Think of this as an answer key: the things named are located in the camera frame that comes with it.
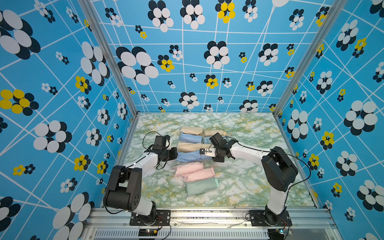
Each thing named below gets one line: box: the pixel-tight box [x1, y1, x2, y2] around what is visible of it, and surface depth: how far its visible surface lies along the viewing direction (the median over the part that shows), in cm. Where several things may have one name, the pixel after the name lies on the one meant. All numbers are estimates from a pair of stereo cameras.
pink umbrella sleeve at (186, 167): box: [175, 162, 205, 175], surface depth 88 cm
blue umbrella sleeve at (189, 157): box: [176, 150, 202, 162], surface depth 93 cm
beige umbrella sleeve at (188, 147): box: [177, 142, 202, 153], surface depth 98 cm
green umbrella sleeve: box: [185, 178, 220, 197], surface depth 82 cm
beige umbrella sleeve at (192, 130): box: [180, 126, 203, 135], surface depth 107 cm
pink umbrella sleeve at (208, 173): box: [182, 167, 216, 183], surface depth 87 cm
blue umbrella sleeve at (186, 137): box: [179, 131, 203, 144], surface depth 103 cm
